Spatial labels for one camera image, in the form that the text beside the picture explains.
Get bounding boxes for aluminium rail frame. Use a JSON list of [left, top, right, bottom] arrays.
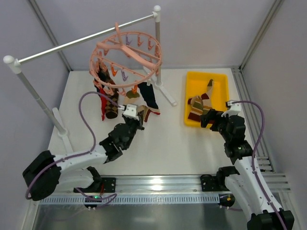
[[28, 67, 292, 230]]

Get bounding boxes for navy santa sock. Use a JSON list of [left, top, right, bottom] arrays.
[[138, 82, 161, 115]]

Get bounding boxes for beige olive striped sock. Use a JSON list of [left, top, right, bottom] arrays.
[[123, 90, 149, 122]]

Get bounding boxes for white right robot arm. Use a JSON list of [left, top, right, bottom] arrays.
[[201, 109, 295, 230]]

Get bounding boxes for white slotted cable duct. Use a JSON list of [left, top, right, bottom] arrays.
[[40, 193, 220, 205]]

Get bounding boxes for brown argyle sock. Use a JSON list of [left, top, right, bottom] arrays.
[[98, 68, 119, 119]]

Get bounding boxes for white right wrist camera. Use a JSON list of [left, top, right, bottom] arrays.
[[221, 100, 242, 117]]

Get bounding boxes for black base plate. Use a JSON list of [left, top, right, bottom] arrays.
[[97, 177, 116, 194], [200, 174, 221, 192]]

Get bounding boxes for beige maroon striped sock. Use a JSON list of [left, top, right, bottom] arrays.
[[201, 79, 214, 115]]

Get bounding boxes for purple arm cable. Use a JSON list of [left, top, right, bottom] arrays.
[[24, 91, 125, 201], [227, 100, 287, 230]]

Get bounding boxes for yellow plastic tray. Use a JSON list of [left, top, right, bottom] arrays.
[[184, 71, 229, 127]]

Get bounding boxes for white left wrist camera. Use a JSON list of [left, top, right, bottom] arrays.
[[118, 103, 139, 121]]

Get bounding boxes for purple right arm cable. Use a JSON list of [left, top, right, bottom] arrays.
[[227, 100, 287, 230]]

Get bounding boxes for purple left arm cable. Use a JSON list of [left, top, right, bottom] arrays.
[[24, 91, 125, 201]]

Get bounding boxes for white metal drying rack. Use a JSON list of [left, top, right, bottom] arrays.
[[3, 4, 178, 156]]

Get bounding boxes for red sock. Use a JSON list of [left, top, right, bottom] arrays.
[[96, 87, 107, 121]]

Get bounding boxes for pink round clip hanger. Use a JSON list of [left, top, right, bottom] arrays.
[[89, 23, 163, 95]]

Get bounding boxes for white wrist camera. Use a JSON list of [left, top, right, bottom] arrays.
[[221, 100, 242, 117], [118, 103, 139, 121]]

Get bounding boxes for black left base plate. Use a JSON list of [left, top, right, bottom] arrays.
[[97, 177, 116, 194]]

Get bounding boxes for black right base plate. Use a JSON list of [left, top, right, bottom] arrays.
[[200, 174, 221, 192]]

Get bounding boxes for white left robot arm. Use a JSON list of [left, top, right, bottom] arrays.
[[22, 112, 144, 201]]

